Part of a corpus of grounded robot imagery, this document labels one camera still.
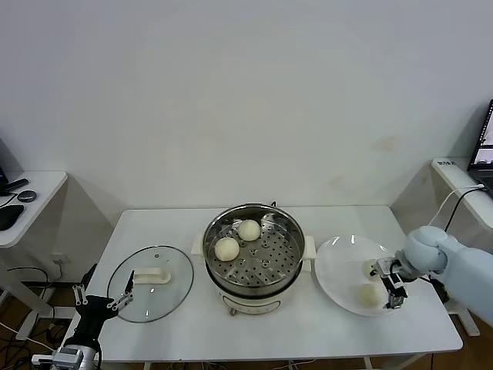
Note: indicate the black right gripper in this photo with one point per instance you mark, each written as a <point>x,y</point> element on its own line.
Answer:
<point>396,284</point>

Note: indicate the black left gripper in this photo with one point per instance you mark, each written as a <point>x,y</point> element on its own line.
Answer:
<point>94,310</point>

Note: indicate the white steamed baozi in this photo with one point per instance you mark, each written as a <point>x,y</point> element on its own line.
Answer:
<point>248,230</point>
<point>369,296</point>
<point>369,268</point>
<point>226,249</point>

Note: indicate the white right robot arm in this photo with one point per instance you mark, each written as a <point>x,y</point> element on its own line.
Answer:
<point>427,250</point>

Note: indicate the perforated steel steamer basket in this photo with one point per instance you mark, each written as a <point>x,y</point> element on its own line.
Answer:
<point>269,262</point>

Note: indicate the white round plate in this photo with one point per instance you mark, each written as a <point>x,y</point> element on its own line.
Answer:
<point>335,270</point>

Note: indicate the white side desk with mouse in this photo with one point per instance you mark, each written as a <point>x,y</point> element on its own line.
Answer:
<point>40,192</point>

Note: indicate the white side desk with laptop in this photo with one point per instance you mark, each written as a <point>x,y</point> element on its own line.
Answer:
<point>450,176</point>

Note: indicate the black remote bar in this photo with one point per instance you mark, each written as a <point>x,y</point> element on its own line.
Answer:
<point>17,184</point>

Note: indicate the printed desk label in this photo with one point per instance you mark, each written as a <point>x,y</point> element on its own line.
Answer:
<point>445,163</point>

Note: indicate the cream electric cooking pot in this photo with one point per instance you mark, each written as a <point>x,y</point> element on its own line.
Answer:
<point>250,302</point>

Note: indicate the black laptop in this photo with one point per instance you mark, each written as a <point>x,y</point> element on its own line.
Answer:
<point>481,169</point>

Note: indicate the dark computer monitor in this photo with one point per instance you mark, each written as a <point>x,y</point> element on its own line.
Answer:
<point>7,156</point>

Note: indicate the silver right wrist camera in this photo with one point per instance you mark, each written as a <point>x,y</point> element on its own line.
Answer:
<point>385,266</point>

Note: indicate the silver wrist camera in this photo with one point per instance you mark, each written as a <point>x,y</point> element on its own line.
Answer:
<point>65,356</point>
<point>385,266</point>

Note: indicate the white wall outlet plug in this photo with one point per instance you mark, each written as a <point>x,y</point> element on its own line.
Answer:
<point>58,260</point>

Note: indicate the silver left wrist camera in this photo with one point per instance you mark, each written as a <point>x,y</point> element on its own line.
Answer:
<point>65,356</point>

